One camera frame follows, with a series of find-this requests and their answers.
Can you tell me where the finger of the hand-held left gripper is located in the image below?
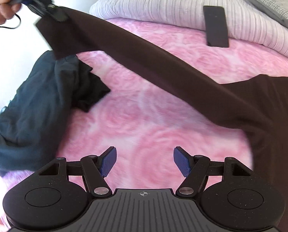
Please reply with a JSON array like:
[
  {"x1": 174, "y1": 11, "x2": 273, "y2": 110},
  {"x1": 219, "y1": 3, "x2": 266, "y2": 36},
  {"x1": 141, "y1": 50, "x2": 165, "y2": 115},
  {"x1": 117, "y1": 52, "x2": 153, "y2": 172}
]
[{"x1": 30, "y1": 2, "x2": 69, "y2": 23}]

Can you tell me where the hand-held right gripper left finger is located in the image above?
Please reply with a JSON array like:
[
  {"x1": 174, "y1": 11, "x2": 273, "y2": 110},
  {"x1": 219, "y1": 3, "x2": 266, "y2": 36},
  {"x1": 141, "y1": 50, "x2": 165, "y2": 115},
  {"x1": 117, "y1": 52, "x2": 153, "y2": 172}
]
[{"x1": 39, "y1": 146, "x2": 117, "y2": 197}]

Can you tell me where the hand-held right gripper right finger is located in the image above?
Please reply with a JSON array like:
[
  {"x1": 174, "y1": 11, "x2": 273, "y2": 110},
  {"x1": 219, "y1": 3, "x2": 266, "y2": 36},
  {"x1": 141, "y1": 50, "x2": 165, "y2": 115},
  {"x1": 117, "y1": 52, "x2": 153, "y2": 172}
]
[{"x1": 173, "y1": 146, "x2": 253, "y2": 195}]

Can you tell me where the brown garment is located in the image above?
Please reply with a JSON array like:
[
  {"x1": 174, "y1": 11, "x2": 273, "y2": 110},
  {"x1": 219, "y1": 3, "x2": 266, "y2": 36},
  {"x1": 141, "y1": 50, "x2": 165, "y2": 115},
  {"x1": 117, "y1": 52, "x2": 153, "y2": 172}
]
[{"x1": 35, "y1": 5, "x2": 288, "y2": 199}]

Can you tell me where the pink fuzzy blanket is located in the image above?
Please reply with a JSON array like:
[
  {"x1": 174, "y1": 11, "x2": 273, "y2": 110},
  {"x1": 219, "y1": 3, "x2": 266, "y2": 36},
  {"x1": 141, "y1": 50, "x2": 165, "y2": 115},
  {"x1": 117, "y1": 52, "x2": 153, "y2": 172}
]
[{"x1": 0, "y1": 17, "x2": 288, "y2": 232}]

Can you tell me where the black cloth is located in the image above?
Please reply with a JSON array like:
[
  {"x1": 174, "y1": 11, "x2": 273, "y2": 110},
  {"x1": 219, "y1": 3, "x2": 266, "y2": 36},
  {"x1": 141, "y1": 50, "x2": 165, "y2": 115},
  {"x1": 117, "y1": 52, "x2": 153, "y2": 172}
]
[{"x1": 72, "y1": 59, "x2": 111, "y2": 113}]

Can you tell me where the dark blue garment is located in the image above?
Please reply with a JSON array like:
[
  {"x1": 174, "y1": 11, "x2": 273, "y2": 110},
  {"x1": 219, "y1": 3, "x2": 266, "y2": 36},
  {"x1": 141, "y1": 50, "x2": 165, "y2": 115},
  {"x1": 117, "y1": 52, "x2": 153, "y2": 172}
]
[{"x1": 0, "y1": 51, "x2": 91, "y2": 174}]

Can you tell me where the white striped blanket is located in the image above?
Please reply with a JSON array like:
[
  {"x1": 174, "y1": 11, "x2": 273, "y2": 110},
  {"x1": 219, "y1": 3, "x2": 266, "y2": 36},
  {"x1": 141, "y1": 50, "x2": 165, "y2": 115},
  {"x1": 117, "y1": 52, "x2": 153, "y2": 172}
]
[{"x1": 89, "y1": 0, "x2": 288, "y2": 61}]

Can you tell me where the black rectangular phone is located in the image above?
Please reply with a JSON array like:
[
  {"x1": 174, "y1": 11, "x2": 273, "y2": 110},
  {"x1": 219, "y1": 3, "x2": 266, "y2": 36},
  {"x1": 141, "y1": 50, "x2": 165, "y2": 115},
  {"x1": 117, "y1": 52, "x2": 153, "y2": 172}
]
[{"x1": 203, "y1": 5, "x2": 229, "y2": 48}]

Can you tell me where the grey checked pillow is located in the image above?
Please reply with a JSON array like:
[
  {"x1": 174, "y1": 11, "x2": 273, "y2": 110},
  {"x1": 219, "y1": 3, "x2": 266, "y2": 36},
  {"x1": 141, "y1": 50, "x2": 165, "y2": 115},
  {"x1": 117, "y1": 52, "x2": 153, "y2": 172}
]
[{"x1": 234, "y1": 0, "x2": 288, "y2": 33}]

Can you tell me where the black cable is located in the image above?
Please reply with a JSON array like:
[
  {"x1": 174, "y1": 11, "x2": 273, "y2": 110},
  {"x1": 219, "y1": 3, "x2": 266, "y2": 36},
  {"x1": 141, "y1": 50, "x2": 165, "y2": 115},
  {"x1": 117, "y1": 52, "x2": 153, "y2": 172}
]
[{"x1": 0, "y1": 12, "x2": 22, "y2": 37}]

